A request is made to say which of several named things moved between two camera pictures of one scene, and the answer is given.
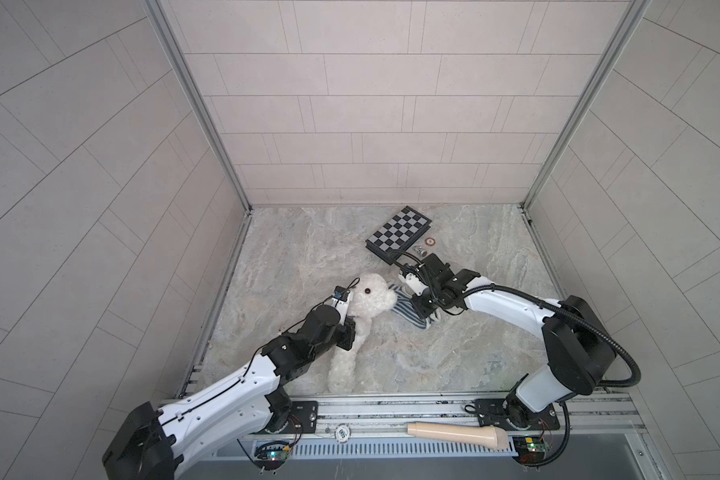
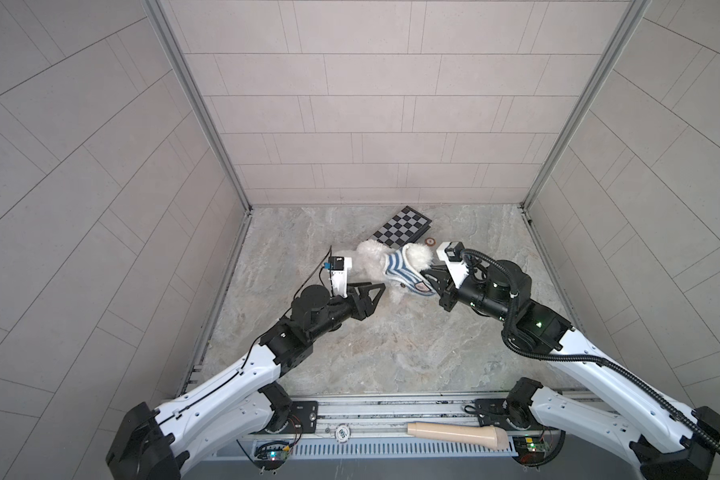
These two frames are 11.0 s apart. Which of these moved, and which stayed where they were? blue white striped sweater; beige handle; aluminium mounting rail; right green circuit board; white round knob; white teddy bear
Moved: white teddy bear; blue white striped sweater
Stayed: white round knob; aluminium mounting rail; right green circuit board; beige handle
